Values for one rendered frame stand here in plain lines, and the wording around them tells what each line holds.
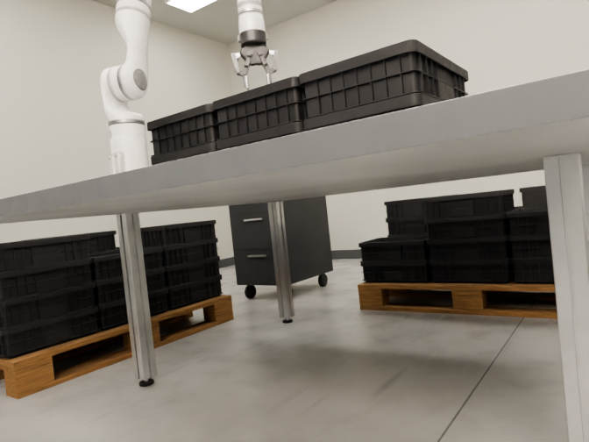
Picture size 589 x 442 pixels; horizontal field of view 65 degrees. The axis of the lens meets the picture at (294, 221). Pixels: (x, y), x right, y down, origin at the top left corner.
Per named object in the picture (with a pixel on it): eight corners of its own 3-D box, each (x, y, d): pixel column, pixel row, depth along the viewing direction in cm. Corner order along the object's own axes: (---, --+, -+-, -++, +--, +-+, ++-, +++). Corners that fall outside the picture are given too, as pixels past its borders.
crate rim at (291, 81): (296, 85, 112) (294, 74, 112) (209, 110, 129) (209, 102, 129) (371, 104, 144) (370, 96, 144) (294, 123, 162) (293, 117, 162)
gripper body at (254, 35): (237, 27, 129) (240, 61, 129) (266, 25, 130) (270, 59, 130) (237, 37, 136) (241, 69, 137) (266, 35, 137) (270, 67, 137)
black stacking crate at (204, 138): (214, 145, 130) (209, 104, 130) (149, 160, 148) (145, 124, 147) (296, 151, 162) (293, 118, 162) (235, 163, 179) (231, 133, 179)
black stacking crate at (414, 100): (424, 150, 94) (419, 91, 94) (305, 170, 112) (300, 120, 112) (477, 156, 127) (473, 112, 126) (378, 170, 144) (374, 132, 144)
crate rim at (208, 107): (209, 110, 130) (209, 102, 129) (145, 131, 147) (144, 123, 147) (294, 123, 162) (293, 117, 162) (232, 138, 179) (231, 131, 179)
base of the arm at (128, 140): (123, 188, 117) (117, 122, 117) (109, 192, 124) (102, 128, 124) (157, 188, 124) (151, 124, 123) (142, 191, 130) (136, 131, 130)
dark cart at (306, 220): (287, 302, 303) (273, 166, 301) (237, 301, 330) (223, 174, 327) (335, 284, 354) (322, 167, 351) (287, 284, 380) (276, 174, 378)
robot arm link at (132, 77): (137, -6, 122) (109, 3, 126) (128, 87, 116) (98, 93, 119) (159, 16, 131) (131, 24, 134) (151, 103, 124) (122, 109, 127)
